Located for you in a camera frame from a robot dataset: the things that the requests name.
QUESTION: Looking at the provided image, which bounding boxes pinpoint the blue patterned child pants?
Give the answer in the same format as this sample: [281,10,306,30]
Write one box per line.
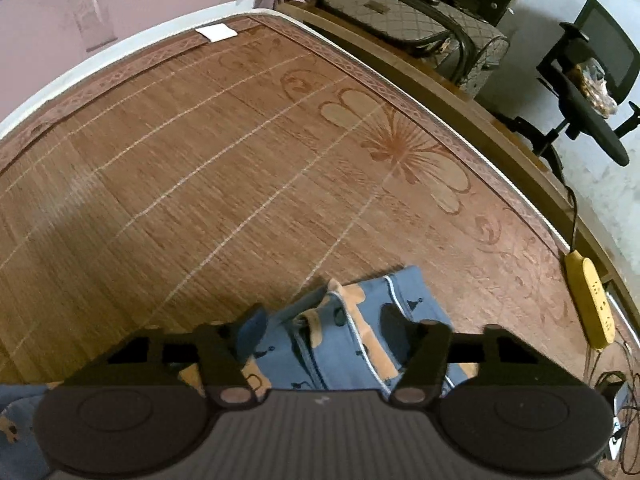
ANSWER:
[0,264,481,480]

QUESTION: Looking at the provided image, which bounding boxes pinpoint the yellow power strip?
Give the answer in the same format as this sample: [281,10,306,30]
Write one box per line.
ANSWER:
[564,250,616,350]

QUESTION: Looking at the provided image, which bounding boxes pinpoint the black office chair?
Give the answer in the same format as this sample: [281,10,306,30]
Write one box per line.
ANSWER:
[494,0,639,181]

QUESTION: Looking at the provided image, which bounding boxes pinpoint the white paper tag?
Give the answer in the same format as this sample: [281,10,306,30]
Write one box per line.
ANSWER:
[195,23,238,44]

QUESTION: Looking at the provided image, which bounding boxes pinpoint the grey quilted handbag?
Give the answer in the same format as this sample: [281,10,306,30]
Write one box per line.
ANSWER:
[317,0,510,96]

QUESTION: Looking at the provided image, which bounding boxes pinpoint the wooden bed frame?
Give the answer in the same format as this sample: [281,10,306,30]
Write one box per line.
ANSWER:
[274,1,640,321]

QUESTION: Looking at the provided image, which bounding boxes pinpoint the black power cable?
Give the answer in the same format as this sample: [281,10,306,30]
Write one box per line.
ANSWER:
[544,144,580,254]

